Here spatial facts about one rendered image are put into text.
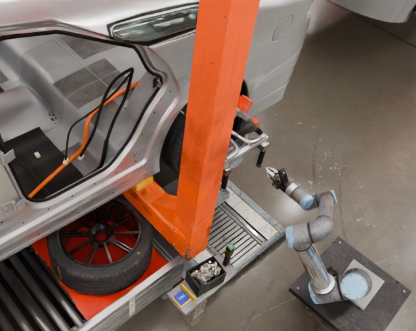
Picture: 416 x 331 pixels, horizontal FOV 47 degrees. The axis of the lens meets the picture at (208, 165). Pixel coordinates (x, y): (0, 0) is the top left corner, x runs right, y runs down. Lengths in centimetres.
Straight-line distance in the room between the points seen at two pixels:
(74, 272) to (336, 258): 175
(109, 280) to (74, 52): 158
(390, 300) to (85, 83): 246
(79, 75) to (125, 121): 53
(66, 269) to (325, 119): 301
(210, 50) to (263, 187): 237
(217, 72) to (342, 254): 200
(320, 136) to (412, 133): 99
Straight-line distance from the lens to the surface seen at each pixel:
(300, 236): 261
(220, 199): 373
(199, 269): 292
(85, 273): 295
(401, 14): 521
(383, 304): 345
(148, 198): 302
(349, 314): 332
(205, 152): 220
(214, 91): 196
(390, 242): 416
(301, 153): 449
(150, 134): 280
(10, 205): 250
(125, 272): 296
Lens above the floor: 307
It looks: 48 degrees down
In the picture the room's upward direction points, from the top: 10 degrees clockwise
